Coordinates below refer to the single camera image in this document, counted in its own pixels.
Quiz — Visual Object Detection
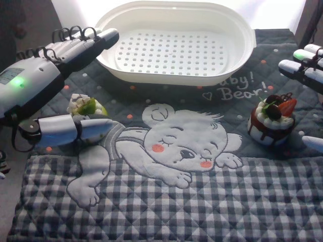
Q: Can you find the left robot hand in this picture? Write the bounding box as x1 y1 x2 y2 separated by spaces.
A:
0 26 120 148

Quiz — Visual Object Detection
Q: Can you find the kiwi marshmallow toy cake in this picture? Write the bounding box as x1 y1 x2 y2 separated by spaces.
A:
67 93 110 146

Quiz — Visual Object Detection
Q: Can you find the strawberry chocolate toy cake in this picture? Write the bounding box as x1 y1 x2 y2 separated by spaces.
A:
247 92 298 147

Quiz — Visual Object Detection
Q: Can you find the black stand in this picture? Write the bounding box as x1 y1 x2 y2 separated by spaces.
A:
294 0 323 48

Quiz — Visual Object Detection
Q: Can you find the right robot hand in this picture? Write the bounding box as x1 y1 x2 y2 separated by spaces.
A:
278 44 323 152

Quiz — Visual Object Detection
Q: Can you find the white perforated oval basket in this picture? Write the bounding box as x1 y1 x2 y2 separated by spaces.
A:
94 0 257 88

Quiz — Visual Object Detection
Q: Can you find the grey bear print quilt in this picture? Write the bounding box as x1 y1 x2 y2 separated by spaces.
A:
6 28 323 242

